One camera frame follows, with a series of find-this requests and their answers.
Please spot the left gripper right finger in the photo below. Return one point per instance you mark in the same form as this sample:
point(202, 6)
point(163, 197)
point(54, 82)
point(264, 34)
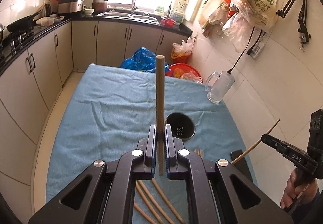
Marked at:
point(218, 192)

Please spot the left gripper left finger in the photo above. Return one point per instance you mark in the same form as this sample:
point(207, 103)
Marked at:
point(104, 191)

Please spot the wooden chopstick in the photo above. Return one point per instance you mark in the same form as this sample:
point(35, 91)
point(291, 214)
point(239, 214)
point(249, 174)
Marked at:
point(160, 87)
point(252, 147)
point(143, 214)
point(147, 192)
point(168, 203)
point(146, 201)

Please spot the person right hand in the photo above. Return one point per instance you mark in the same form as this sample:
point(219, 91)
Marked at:
point(291, 191)

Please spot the black utensil holder cup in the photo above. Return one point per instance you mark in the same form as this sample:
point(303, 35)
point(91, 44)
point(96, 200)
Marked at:
point(182, 126)

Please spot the blue towel table cover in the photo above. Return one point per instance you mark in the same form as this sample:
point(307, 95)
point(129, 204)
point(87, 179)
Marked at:
point(113, 108)

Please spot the clear glass mug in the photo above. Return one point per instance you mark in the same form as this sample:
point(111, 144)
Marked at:
point(217, 85)

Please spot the red plastic basin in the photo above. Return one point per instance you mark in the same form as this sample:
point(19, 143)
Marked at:
point(185, 72)

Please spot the blue plastic bag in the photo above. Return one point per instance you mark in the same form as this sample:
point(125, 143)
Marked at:
point(143, 60)

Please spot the red trash bin with bags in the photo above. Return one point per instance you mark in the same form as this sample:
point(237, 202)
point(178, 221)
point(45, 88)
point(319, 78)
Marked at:
point(182, 52)

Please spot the clear plastic bag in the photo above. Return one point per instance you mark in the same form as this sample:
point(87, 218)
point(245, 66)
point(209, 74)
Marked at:
point(238, 30)

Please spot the white printed plastic bag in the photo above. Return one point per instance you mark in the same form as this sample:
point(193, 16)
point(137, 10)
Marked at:
point(259, 13)

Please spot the red small basket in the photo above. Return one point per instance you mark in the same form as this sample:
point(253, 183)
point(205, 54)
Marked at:
point(168, 22)

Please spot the steel double sink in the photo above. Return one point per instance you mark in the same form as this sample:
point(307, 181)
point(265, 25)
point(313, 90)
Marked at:
point(120, 15)

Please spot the black wok pan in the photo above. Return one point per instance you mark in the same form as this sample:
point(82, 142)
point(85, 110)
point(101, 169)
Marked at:
point(23, 24)

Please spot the brown cooking pot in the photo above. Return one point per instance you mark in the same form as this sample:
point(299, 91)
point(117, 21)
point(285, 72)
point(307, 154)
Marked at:
point(99, 6)

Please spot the silver rice cooker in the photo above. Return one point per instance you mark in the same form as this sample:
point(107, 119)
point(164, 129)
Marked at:
point(69, 6)

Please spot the black power cable plug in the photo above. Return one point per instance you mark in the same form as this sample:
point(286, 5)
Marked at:
point(235, 64)

